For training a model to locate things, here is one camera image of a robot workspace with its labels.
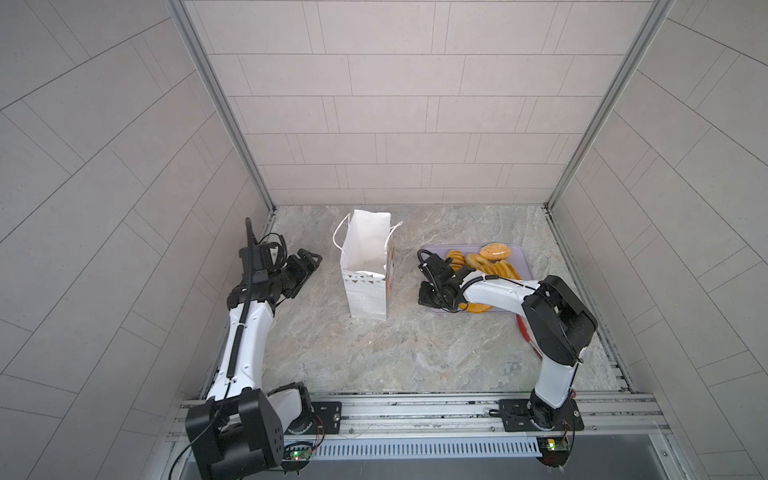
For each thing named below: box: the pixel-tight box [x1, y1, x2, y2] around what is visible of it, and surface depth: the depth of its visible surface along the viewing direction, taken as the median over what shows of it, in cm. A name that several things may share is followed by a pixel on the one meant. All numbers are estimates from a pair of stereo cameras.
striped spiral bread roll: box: [446, 250, 466, 272], surface depth 101 cm
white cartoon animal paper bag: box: [332, 209, 404, 321], surface depth 80 cm
